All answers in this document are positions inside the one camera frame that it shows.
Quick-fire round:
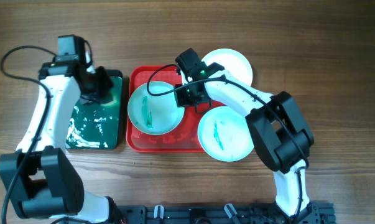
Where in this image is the white plate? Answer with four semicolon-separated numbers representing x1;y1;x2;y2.
127;81;185;135
181;48;254;88
197;106;254;162

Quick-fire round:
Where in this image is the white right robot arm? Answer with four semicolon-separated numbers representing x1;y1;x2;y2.
175;62;314;220

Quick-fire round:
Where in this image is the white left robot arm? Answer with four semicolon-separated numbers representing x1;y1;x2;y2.
0;60;120;223

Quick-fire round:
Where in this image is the red plastic tray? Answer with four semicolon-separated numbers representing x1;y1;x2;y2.
126;64;256;154

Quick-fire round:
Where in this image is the black tub with green water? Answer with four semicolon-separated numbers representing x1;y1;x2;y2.
65;70;123;149

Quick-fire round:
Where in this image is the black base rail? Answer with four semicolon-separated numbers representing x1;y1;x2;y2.
110;202;336;224

